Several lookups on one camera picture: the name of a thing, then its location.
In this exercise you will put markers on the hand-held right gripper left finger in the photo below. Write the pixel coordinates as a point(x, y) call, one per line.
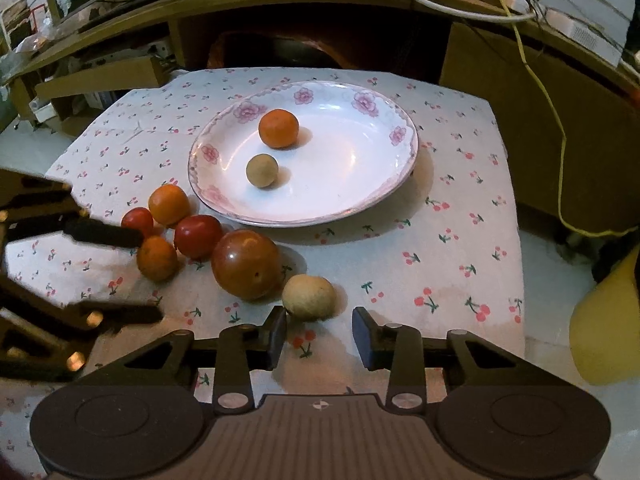
point(278, 336)

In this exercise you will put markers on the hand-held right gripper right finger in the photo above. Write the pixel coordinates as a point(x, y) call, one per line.
point(362, 340)

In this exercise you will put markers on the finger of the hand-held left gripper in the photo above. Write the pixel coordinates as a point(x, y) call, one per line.
point(107, 234)
point(130, 313)

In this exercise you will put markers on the small red tomato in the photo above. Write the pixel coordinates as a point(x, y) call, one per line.
point(137, 219)

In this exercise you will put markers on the tan fuzzy kiwi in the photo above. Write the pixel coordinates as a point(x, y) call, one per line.
point(308, 297)

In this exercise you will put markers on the orange tangerine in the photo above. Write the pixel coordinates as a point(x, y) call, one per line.
point(157, 260)
point(170, 204)
point(278, 129)

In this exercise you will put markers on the large brown-red tomato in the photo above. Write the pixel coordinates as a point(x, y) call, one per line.
point(245, 265)

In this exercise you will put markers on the medium red tomato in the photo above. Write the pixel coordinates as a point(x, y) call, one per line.
point(198, 236)

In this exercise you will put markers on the small tan longan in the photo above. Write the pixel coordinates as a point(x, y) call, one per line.
point(262, 170)

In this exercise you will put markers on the white floral-rim plate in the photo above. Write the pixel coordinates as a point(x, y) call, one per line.
point(350, 160)

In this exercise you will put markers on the cherry print tablecloth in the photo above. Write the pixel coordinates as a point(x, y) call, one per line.
point(450, 240)

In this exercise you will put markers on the dark round pan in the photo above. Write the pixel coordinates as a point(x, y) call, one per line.
point(280, 50)

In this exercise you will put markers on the wooden desk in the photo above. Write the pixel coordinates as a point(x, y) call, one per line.
point(500, 85)

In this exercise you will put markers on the white plug adapter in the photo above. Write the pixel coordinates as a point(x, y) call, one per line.
point(519, 2)

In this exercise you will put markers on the white power strip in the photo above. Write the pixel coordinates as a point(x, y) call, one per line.
point(585, 35)

